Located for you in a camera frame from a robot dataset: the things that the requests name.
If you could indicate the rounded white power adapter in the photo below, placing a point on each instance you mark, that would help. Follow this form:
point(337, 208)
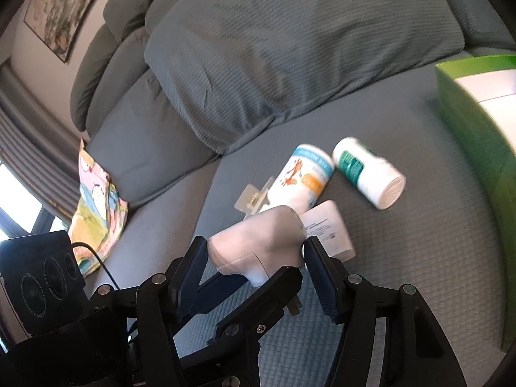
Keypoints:
point(258, 242)

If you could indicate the clear plastic hair clip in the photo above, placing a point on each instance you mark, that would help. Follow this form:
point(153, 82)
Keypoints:
point(252, 199)

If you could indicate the grey curtain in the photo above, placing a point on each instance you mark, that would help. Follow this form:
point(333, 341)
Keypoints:
point(32, 149)

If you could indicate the grey sofa back cushion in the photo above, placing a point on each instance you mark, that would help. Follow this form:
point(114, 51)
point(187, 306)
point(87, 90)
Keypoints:
point(149, 149)
point(302, 48)
point(483, 8)

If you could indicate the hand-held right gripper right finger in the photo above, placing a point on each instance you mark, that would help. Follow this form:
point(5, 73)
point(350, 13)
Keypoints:
point(322, 286)

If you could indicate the window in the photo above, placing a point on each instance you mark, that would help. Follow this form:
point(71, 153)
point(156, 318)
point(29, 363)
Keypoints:
point(16, 193)

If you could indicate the white bottle blue orange label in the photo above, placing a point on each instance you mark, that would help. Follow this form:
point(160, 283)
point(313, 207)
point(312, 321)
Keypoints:
point(302, 181)

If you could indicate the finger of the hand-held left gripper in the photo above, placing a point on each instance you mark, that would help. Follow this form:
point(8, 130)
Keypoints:
point(258, 314)
point(225, 286)

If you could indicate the framed wall picture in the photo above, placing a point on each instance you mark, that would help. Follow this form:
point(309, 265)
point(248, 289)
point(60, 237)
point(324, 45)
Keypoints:
point(64, 12)

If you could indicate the flat white labelled power adapter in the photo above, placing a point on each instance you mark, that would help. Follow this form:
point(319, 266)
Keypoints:
point(326, 229)

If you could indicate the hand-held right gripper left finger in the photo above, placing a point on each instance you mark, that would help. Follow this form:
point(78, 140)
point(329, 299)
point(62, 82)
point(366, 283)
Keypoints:
point(189, 286)

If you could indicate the white bottle green label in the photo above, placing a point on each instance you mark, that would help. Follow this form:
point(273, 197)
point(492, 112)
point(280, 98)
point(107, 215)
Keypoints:
point(369, 177)

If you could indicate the green cardboard box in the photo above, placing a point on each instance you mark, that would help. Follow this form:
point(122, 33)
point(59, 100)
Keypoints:
point(483, 129)

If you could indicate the grey sofa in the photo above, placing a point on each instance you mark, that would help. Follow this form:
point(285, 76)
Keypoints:
point(403, 270)

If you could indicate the colourful printed cushion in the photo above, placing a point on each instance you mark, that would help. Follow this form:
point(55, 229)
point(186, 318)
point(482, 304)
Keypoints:
point(96, 209)

